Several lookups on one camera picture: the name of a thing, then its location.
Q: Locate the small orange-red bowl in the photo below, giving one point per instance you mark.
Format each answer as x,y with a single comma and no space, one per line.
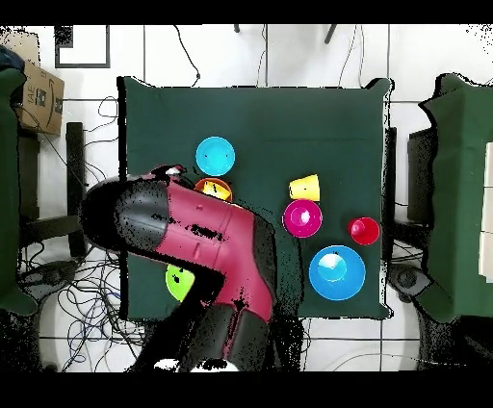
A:
200,184

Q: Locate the small light blue bowl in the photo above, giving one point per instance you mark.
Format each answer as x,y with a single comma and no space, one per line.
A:
215,156

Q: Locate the yellow cup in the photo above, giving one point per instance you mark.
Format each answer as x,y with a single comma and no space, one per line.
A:
312,188
216,189

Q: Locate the orange-yellow cup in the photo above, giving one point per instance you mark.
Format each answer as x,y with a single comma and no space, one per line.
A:
296,188

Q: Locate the small magenta bowl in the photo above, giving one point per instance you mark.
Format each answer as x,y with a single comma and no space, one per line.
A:
302,218

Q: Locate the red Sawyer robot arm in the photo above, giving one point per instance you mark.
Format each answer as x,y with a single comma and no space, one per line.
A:
208,238

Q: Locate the white box stack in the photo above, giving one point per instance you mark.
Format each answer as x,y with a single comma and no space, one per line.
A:
487,211

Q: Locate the black metal stand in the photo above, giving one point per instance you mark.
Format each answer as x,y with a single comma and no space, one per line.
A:
76,154

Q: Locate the large green bowl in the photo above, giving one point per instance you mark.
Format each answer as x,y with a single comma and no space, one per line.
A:
179,281

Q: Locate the dark green tablecloth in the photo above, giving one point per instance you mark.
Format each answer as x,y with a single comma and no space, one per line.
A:
289,115

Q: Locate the cardboard box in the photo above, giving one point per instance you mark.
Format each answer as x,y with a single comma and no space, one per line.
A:
40,100

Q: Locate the green cloth-covered table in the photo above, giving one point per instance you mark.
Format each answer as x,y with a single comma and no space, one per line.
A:
458,192
7,192

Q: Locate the large blue bowl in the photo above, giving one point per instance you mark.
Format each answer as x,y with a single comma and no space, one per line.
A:
337,273

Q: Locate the red cup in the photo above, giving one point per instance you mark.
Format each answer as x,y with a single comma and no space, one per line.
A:
364,231

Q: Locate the black square frame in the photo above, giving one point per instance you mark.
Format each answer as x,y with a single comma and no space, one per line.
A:
83,66

